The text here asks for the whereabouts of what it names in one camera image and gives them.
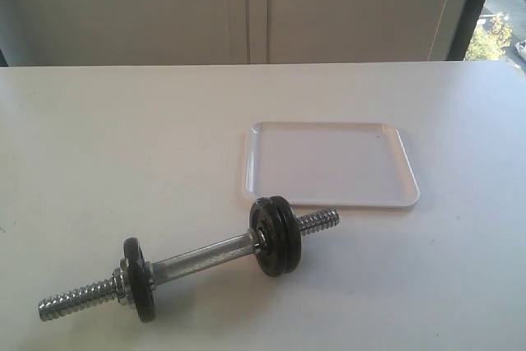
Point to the chrome hex collar nut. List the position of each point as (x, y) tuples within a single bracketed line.
[(121, 282)]

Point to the white plastic tray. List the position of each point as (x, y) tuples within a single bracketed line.
[(342, 164)]

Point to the black weight plate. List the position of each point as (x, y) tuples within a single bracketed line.
[(292, 230), (139, 280), (266, 220)]

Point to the chrome threaded dumbbell bar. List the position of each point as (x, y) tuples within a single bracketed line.
[(176, 267)]

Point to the dark window frame post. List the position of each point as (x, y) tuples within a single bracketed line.
[(464, 30)]

